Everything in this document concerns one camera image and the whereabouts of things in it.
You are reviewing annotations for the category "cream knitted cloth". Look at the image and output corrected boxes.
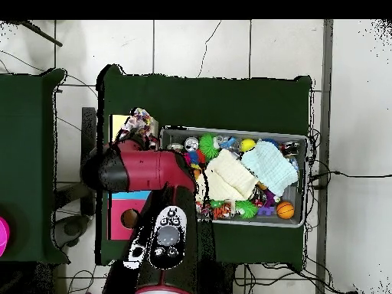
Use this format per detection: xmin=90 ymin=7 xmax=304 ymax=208
xmin=195 ymin=148 xmax=260 ymax=203

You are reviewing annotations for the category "colourful patterned white cloth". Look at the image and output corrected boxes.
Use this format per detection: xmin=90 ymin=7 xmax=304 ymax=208
xmin=121 ymin=107 xmax=159 ymax=145

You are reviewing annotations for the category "wooden box with three holes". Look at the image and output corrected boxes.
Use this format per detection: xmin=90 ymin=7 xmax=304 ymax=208
xmin=107 ymin=114 xmax=159 ymax=242

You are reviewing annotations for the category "silver mesh bin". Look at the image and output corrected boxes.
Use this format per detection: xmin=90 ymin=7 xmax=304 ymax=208
xmin=158 ymin=125 xmax=309 ymax=230

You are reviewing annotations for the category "pink blue red spiky toy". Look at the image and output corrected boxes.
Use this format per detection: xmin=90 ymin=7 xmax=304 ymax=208
xmin=183 ymin=149 xmax=207 ymax=166

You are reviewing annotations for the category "green spiky ball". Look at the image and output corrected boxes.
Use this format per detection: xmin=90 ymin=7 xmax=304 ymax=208
xmin=198 ymin=132 xmax=218 ymax=161
xmin=234 ymin=199 xmax=260 ymax=221

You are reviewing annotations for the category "yellow ball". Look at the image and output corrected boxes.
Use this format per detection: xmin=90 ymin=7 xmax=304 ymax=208
xmin=240 ymin=138 xmax=257 ymax=153

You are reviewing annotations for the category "tiger striped toy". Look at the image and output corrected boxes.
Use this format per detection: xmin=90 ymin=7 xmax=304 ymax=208
xmin=211 ymin=202 xmax=234 ymax=221

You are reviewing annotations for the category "dark green tablecloth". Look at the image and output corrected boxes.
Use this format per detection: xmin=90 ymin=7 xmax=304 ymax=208
xmin=95 ymin=64 xmax=313 ymax=271

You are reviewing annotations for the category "mint knitted cloth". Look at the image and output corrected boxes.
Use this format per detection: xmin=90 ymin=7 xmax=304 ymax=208
xmin=240 ymin=139 xmax=299 ymax=197

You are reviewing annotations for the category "small orange basketball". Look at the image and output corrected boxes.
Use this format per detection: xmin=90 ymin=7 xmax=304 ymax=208
xmin=276 ymin=201 xmax=296 ymax=221

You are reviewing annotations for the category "grey rounded floor object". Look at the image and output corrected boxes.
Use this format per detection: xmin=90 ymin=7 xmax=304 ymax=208
xmin=52 ymin=214 xmax=90 ymax=250

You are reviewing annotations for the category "dark green side table cloth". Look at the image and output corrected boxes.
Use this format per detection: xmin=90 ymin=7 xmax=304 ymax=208
xmin=0 ymin=68 xmax=70 ymax=265

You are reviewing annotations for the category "black rod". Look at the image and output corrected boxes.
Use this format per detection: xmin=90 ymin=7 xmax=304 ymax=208
xmin=18 ymin=20 xmax=64 ymax=47

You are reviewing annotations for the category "pink ball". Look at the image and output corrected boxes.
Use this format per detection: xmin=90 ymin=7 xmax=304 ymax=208
xmin=0 ymin=216 xmax=11 ymax=257

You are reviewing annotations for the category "black floor cable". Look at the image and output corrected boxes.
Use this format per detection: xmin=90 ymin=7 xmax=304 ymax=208
xmin=309 ymin=170 xmax=392 ymax=180

